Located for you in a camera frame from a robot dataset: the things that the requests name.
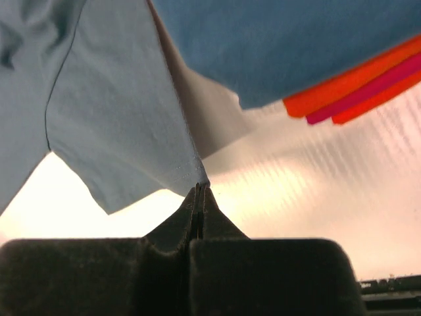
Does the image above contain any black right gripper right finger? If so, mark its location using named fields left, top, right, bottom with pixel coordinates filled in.
left=189, top=187, right=366, bottom=315

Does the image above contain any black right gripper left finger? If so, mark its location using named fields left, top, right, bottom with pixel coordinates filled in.
left=1, top=187, right=199, bottom=315

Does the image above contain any grey-blue t shirt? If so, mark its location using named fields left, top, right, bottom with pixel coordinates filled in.
left=1, top=1, right=208, bottom=213

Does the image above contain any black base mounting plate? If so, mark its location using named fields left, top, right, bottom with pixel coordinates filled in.
left=359, top=275, right=420, bottom=316

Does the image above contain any folded orange t shirt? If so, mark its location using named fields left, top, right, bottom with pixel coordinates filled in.
left=284, top=35, right=420, bottom=118

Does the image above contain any folded teal t shirt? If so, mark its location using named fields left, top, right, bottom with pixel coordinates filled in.
left=153, top=1, right=420, bottom=109

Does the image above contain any folded red t shirt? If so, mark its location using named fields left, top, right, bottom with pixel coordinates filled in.
left=332, top=71, right=420, bottom=124

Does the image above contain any folded magenta t shirt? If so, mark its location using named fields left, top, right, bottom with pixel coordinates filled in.
left=306, top=53, right=420, bottom=124

